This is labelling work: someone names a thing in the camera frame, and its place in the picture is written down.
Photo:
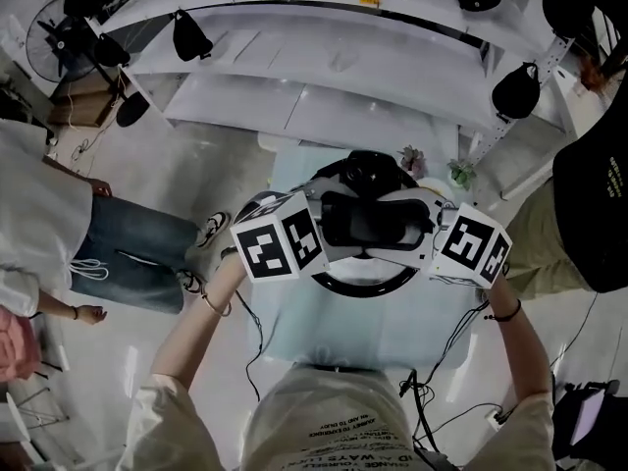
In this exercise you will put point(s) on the black pedestal fan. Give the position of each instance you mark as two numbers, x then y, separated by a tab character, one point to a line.
131	113

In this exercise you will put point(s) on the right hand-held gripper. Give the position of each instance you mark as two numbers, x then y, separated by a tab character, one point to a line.
466	248

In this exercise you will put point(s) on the small green potted plant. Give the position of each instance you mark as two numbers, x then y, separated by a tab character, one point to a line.
461	173

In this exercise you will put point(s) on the small pink succulent plant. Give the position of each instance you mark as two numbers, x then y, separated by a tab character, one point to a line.
412	161

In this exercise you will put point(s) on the white power strip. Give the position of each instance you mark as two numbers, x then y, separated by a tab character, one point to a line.
495	417

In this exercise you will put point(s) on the orange leafy decoration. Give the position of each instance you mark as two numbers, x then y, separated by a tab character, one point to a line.
596	74

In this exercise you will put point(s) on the brown wooden pallet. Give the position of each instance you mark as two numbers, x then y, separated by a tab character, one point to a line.
83	106

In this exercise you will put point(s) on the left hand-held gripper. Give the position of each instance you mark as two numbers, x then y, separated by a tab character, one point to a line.
275	243

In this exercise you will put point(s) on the person's right forearm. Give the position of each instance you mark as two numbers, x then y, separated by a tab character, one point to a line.
520	351

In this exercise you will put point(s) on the black office chair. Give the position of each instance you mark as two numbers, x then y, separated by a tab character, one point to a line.
584	420

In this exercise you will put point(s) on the white plate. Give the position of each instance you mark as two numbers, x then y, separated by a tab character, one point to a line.
432	184

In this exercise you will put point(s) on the black steel pressure cooker lid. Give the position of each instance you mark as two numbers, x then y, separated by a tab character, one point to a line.
363	224

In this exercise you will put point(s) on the person's body in cream shirt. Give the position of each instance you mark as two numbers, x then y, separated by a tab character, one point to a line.
333	425

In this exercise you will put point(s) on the table with light blue cloth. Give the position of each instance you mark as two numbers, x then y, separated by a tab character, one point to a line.
353	327

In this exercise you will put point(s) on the black wrist band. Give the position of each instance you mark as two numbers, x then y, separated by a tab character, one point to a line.
507	316

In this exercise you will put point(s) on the white shelving rack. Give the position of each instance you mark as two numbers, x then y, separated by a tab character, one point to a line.
343	91

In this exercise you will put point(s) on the pink armchair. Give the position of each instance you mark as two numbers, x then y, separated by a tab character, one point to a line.
17	346

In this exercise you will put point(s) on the white round stool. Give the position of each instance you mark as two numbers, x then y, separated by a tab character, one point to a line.
275	141

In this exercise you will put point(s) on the person's left forearm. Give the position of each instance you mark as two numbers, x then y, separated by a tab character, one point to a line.
196	331

